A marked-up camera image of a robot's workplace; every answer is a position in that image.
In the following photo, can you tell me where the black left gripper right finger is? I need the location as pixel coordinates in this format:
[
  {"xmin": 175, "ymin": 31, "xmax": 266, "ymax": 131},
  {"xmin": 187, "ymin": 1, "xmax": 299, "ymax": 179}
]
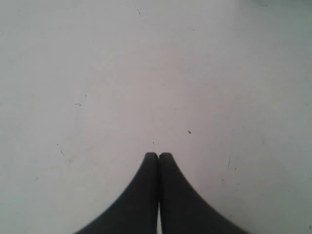
[{"xmin": 159, "ymin": 153, "xmax": 246, "ymax": 234}]

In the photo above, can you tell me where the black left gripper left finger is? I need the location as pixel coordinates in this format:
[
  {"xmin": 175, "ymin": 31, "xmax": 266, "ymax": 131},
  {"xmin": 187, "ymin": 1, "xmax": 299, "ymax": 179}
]
[{"xmin": 79, "ymin": 152, "xmax": 158, "ymax": 234}]

